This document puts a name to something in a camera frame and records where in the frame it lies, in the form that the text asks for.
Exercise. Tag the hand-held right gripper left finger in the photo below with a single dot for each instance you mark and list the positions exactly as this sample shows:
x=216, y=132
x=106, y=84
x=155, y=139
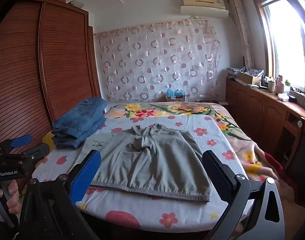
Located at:
x=85, y=177

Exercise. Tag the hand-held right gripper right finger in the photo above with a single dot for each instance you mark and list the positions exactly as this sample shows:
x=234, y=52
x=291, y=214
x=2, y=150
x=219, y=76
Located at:
x=217, y=177

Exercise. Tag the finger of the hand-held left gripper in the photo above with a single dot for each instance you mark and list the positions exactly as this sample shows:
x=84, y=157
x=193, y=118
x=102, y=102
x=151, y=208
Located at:
x=40, y=150
x=21, y=141

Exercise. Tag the grey-green pants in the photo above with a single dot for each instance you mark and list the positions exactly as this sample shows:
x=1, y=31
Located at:
x=147, y=165

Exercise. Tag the person's left hand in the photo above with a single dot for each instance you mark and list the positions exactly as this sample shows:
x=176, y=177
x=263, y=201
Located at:
x=13, y=197

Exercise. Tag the folded blue jeans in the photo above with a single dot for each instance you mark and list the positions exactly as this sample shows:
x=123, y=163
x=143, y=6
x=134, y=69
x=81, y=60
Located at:
x=72, y=138
x=88, y=108

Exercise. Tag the red blanket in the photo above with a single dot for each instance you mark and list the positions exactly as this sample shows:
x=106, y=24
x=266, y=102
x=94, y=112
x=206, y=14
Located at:
x=280, y=170

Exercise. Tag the white flower print bed sheet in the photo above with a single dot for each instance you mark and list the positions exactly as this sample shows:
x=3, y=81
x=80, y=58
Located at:
x=142, y=210

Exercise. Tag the brown wooden sideboard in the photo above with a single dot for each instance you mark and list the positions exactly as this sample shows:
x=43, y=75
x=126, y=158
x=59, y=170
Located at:
x=257, y=112

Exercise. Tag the colourful floral blanket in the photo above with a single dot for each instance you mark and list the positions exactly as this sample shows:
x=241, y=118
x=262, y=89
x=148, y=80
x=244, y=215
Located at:
x=167, y=110

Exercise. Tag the small cardboard box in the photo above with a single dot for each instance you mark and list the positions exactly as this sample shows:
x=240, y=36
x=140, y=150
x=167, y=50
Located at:
x=172, y=99

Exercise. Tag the wooden chair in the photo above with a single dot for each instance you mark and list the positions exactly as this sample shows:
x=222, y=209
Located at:
x=301, y=140

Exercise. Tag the brown wooden wardrobe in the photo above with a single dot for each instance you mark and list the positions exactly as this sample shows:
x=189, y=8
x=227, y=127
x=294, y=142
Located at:
x=55, y=55

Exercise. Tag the blue plastic bag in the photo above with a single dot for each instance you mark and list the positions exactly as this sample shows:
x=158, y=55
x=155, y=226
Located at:
x=173, y=93

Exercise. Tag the open cardboard box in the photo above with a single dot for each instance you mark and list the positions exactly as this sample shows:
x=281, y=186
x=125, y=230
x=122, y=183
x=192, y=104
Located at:
x=248, y=78

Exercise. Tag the tissue box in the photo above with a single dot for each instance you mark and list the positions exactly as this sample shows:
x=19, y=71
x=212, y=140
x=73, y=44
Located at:
x=283, y=97

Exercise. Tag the white jar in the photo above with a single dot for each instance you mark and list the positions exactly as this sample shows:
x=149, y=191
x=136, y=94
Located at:
x=271, y=86

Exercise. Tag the blue patterned cloth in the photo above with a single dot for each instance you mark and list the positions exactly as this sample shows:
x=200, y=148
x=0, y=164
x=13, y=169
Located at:
x=256, y=73

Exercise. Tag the circle pattern curtain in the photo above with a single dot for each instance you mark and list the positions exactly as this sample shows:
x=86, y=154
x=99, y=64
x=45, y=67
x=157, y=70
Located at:
x=157, y=60

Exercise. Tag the pale window curtain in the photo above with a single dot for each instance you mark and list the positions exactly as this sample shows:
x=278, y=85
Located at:
x=241, y=30

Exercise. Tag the window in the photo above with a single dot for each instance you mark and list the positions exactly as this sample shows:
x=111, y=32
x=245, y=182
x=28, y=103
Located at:
x=285, y=42

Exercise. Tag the wall air conditioner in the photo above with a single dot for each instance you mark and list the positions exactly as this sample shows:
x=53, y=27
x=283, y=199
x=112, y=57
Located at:
x=205, y=6

